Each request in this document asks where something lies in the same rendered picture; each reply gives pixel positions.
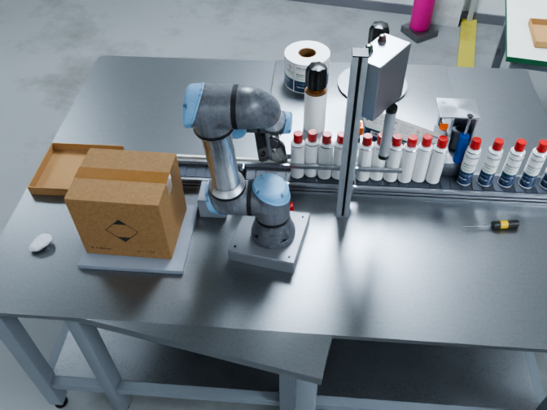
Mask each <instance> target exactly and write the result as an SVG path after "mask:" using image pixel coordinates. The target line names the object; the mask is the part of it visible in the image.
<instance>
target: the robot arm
mask: <svg viewBox="0 0 547 410"><path fill-rule="evenodd" d="M182 122H183V125H184V127H186V128H189V129H190V128H193V130H194V133H195V135H196V136H197V137H198V138H199V139H201V140H202V143H203V148H204V152H205V155H206V159H207V162H208V168H209V172H210V175H211V178H210V179H209V180H208V181H207V183H206V186H205V198H206V200H205V202H206V205H207V208H208V210H209V211H210V212H211V213H213V214H218V215H234V216H255V220H254V221H253V224H252V239H253V241H254V242H255V243H256V244H257V245H258V246H260V247H262V248H265V249H269V250H277V249H281V248H283V247H285V246H288V245H289V244H290V243H291V242H292V241H293V240H294V238H295V224H294V222H293V220H292V218H291V216H290V198H291V195H290V191H289V186H288V184H287V182H286V181H284V180H283V178H282V177H280V176H278V175H275V174H271V173H266V174H261V176H258V177H256V178H255V179H254V181H249V180H245V179H244V177H243V175H242V174H241V173H240V172H239V171H238V165H237V160H236V156H235V151H234V143H233V139H240V138H241V137H244V136H245V134H246V133H254V134H255V139H256V149H257V154H258V159H259V161H261V162H265V161H267V160H273V161H274V162H275V163H280V164H287V153H286V147H285V144H284V143H283V142H282V141H280V139H279V135H280V136H282V134H289V133H291V129H292V113H291V112H290V111H281V107H280V104H279V102H278V100H277V99H276V98H275V97H274V96H273V95H272V94H270V93H268V92H267V91H264V90H262V89H260V88H257V87H255V86H251V85H243V84H239V85H236V84H235V85H234V84H206V83H204V82H202V83H193V84H190V85H188V86H187V88H186V92H185V95H184V100H183V107H182ZM279 155H280V157H281V159H280V158H279Z"/></svg>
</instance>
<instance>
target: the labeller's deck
mask: <svg viewBox="0 0 547 410"><path fill-rule="evenodd" d="M350 66H351V63H342V62H330V67H329V80H328V85H327V87H326V88H327V97H326V121H325V130H324V131H323V132H322V133H319V134H318V135H317V139H318V140H319V142H320V141H321V140H322V134H323V133H324V132H325V131H329V132H331V133H332V138H331V141H333V142H335V141H336V140H337V133H338V132H340V131H344V123H345V115H346V106H347V98H348V97H347V96H345V95H344V94H343V93H342V92H341V91H340V89H339V87H338V79H339V75H340V74H341V73H342V72H343V71H344V70H346V69H348V68H350ZM405 79H406V81H407V90H406V92H405V94H404V95H403V96H402V97H401V98H399V99H398V100H396V101H395V102H394V103H395V104H396V105H397V106H398V109H397V113H396V118H397V119H400V120H403V121H406V122H409V123H411V124H415V125H417V126H420V127H422V128H425V129H429V130H431V131H433V130H434V127H435V124H436V123H437V120H438V116H439V111H438V107H437V102H436V98H453V94H452V90H451V86H450V83H449V76H448V73H447V68H446V66H443V65H417V64H407V69H406V74H405ZM271 94H272V95H273V96H274V97H275V98H276V99H277V100H278V102H279V104H280V107H281V111H290V112H291V113H292V129H291V133H289V134H282V136H280V135H279V139H280V141H282V142H283V143H284V144H285V147H286V153H287V159H291V141H292V140H293V134H294V132H295V131H296V130H299V131H301V132H302V133H303V140H304V141H305V140H306V138H308V133H306V132H305V131H304V94H301V93H296V92H295V91H292V90H290V89H288V88H287V86H286V85H285V81H284V60H276V62H275V68H274V74H273V84H272V89H271Z"/></svg>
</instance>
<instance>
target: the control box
mask: <svg viewBox="0 0 547 410"><path fill-rule="evenodd" d="M384 34H385V35H386V39H387V42H386V43H384V44H380V43H378V39H379V38H378V37H377V38H376V39H375V40H373V41H372V42H371V43H370V44H372V46H373V50H374V52H373V53H372V54H369V60H368V67H367V73H366V80H365V92H364V99H363V106H362V113H361V116H362V117H364V118H366V119H367V120H370V121H374V120H375V119H377V118H378V117H379V116H380V115H381V114H382V113H383V112H384V111H386V110H387V109H388V108H389V107H390V106H391V105H392V104H393V103H394V102H395V101H396V100H397V99H398V98H399V97H401V95H402V90H403V86H404V82H405V74H406V69H407V64H408V60H409V52H410V47H411V43H410V42H408V41H405V40H402V39H400V38H398V37H393V36H392V35H389V34H386V33H384Z"/></svg>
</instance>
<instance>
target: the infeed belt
mask: <svg viewBox="0 0 547 410"><path fill-rule="evenodd" d="M178 166H179V170H180V174H181V177H201V178H211V175H210V172H209V168H208V165H207V164H178ZM245 169H246V170H247V177H246V180H253V181H254V179H255V178H256V177H258V176H261V174H266V173H271V174H275V175H278V176H280V177H282V178H283V180H284V181H286V182H303V183H321V184H339V181H337V180H334V179H333V178H332V177H331V178H330V179H329V180H326V181H323V180H321V179H319V178H318V177H317V176H316V177H314V178H307V177H306V176H304V177H303V178H301V179H299V180H296V179H293V178H292V177H291V169H290V168H265V167H247V166H245ZM478 177H479V175H473V177H472V180H471V183H470V185H468V186H461V185H459V184H458V183H457V176H450V175H440V181H439V183H438V184H436V185H430V184H428V183H426V181H424V182H423V183H415V182H413V181H412V180H411V182H410V183H408V184H401V183H400V182H399V181H398V180H397V179H396V181H395V182H393V183H388V182H385V180H384V179H382V180H381V181H372V180H371V179H370V178H369V180H368V181H366V182H359V181H357V180H356V178H354V179H355V183H354V185H371V186H388V187H405V188H423V189H440V190H473V191H491V192H508V193H525V194H547V190H543V189H542V188H540V186H539V182H540V180H541V177H537V179H536V181H535V183H534V185H533V187H532V188H531V189H529V190H525V189H523V188H521V187H520V186H519V179H520V177H515V179H514V182H513V184H512V186H511V187H510V188H508V189H505V188H502V187H500V186H499V185H498V184H497V181H498V179H499V176H494V178H493V180H492V184H491V185H490V186H489V187H482V186H480V185H478V184H477V179H478Z"/></svg>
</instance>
